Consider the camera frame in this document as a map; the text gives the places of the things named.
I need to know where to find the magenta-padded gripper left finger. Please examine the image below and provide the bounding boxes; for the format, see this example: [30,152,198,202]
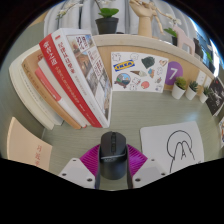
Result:
[58,143,102,190]

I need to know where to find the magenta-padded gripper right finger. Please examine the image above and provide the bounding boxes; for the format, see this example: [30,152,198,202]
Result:
[125,143,169,190]

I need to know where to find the black computer mouse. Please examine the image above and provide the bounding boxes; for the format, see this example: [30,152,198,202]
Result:
[98,130,128,181]

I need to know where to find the white mouse pad black drawing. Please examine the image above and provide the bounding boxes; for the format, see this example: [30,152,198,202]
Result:
[139,120,205,174]

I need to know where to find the peach thin book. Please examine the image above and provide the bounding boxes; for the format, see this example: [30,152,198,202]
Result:
[6,116,54,172]

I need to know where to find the white book red label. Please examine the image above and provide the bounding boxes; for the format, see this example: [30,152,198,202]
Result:
[34,58,91,129]

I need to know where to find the colourful sticker card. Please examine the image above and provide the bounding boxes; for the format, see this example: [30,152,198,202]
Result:
[218,116,224,149]

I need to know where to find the small succulent white pot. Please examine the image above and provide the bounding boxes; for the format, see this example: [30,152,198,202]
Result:
[185,80,199,101]
[199,85,211,104]
[171,76,188,101]

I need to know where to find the black cover book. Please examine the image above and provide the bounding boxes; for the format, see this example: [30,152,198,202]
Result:
[205,76,224,118]

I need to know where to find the white sticker sheet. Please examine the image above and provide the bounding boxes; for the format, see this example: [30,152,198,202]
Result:
[110,51,170,94]

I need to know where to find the purple round number sticker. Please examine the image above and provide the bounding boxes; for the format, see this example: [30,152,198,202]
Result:
[164,61,184,86]

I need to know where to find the red-spined photo-cover book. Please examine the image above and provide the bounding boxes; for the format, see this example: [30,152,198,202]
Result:
[38,27,113,129]

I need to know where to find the thick white book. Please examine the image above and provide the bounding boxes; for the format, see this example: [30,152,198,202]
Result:
[8,44,64,131]

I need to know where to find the brown kraft book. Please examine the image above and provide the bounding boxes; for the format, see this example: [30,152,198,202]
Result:
[21,49,83,130]

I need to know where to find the white orchid black pot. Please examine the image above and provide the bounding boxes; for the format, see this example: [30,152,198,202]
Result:
[56,0,120,35]
[204,49,217,74]
[163,16,183,47]

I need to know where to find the light wooden desk shelf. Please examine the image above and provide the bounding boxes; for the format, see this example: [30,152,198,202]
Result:
[91,33,214,94]

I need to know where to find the wooden hand model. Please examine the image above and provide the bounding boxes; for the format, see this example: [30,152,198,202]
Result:
[129,0,156,38]

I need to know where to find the grey curtain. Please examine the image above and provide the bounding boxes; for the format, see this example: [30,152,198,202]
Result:
[43,0,178,38]

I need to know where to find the white wall socket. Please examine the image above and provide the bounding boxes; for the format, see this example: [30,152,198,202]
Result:
[196,69,208,87]
[203,75,213,89]

